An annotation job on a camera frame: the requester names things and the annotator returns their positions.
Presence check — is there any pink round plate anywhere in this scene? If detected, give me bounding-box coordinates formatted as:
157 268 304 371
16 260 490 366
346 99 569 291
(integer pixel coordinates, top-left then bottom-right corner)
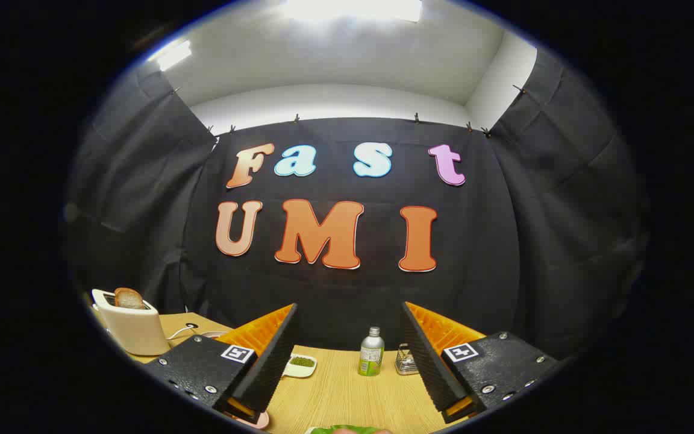
230 410 270 430

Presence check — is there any white toaster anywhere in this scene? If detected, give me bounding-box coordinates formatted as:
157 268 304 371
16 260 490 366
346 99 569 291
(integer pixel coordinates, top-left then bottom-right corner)
92 288 171 356

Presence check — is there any ceiling light panel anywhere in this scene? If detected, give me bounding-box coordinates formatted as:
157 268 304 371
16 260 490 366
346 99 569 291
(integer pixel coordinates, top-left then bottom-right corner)
281 0 423 23
148 39 192 72

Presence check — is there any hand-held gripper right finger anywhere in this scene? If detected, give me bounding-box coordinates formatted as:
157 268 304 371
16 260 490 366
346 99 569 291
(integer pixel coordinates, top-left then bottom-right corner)
402 301 558 424

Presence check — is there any black backdrop cloth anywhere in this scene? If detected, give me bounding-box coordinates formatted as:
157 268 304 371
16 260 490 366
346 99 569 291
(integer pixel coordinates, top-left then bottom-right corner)
64 48 649 362

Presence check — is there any green lettuce leaf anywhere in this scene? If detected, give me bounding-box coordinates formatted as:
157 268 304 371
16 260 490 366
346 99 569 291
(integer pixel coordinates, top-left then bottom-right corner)
308 425 384 434

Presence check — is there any metal wire basket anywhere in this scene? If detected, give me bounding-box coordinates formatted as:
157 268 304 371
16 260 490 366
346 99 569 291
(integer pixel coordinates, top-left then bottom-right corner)
395 344 420 376

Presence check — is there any silver green drink bottle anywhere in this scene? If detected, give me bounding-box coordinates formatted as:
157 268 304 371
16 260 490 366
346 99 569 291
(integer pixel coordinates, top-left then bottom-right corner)
358 327 385 377

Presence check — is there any white divided bean dish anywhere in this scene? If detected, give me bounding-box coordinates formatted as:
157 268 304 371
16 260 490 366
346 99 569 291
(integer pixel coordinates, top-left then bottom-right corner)
283 354 317 379

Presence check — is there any brown-crust bread slice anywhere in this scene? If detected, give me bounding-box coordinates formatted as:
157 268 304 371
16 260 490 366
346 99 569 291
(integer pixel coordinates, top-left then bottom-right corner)
114 288 146 310

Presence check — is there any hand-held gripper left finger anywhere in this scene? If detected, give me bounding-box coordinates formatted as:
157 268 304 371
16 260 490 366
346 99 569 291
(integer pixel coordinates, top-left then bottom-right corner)
142 303 298 430

